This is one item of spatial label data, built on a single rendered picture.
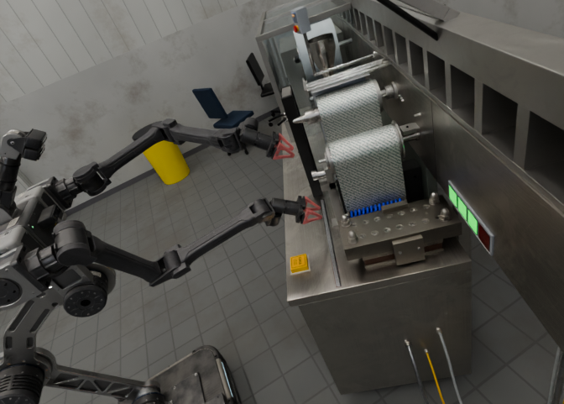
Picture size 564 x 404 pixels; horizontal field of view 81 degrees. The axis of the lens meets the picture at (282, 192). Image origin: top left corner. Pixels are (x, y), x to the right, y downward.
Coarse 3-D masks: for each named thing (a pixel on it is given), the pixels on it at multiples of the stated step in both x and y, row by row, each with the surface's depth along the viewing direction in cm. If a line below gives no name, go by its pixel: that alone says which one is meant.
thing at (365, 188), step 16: (400, 160) 119; (352, 176) 123; (368, 176) 123; (384, 176) 123; (400, 176) 123; (352, 192) 127; (368, 192) 127; (384, 192) 127; (400, 192) 127; (352, 208) 131
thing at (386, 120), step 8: (384, 112) 171; (384, 120) 177; (408, 144) 140; (408, 152) 144; (416, 160) 134; (424, 168) 126; (424, 176) 129; (432, 176) 125; (424, 184) 132; (432, 184) 127; (424, 192) 136
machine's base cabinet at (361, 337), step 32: (384, 288) 120; (416, 288) 120; (448, 288) 120; (320, 320) 130; (352, 320) 131; (384, 320) 131; (416, 320) 131; (448, 320) 132; (352, 352) 144; (384, 352) 144; (416, 352) 145; (448, 352) 145; (352, 384) 160; (384, 384) 161
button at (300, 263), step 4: (296, 256) 137; (300, 256) 136; (304, 256) 135; (292, 260) 135; (296, 260) 135; (300, 260) 134; (304, 260) 133; (292, 264) 134; (296, 264) 133; (300, 264) 132; (304, 264) 132; (292, 268) 132; (296, 268) 132; (300, 268) 131; (304, 268) 131; (308, 268) 132; (292, 272) 133
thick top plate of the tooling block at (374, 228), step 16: (416, 208) 122; (432, 208) 119; (448, 208) 117; (352, 224) 126; (368, 224) 123; (384, 224) 120; (400, 224) 118; (416, 224) 116; (432, 224) 113; (448, 224) 111; (368, 240) 117; (384, 240) 115; (432, 240) 115; (352, 256) 119
